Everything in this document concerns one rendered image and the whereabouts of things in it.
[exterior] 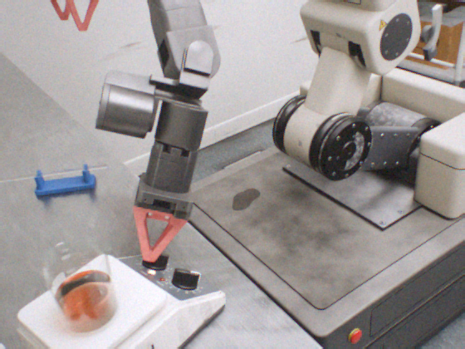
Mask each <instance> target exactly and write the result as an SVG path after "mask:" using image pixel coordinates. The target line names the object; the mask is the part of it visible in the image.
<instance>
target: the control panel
mask: <svg viewBox="0 0 465 349"><path fill-rule="evenodd" d="M119 260H120V261H121V262H122V263H123V264H124V265H126V266H127V267H129V268H131V269H132V270H134V271H135V272H137V273H138V274H139V275H141V276H142V277H145V278H147V279H149V280H150V281H151V282H152V283H154V284H155V285H156V286H158V287H159V288H161V289H163V290H164V291H165V292H167V293H168V294H170V295H171V296H173V297H175V298H176V299H178V300H179V301H181V302H182V301H185V300H189V299H192V298H196V297H201V296H204V295H208V294H210V293H214V292H219V291H221V290H219V289H218V288H216V287H214V286H213V285H211V283H208V282H207V281H205V280H203V279H202V278H200V279H199V282H198V286H197V288H196V289H195V290H192V291H187V290H183V289H180V288H177V287H175V286H174V285H173V284H172V278H173V275H174V270H175V269H176V268H181V269H186V268H183V267H182V266H180V265H178V264H177V263H175V262H174V261H172V260H170V259H169V261H168V264H167V268H166V269H165V270H164V271H155V274H151V273H149V271H154V270H151V269H148V268H146V267H144V266H143V265H142V261H143V256H142V255H140V256H134V257H129V258H119ZM161 277H163V278H166V280H165V281H162V280H160V279H159V278H161Z"/></svg>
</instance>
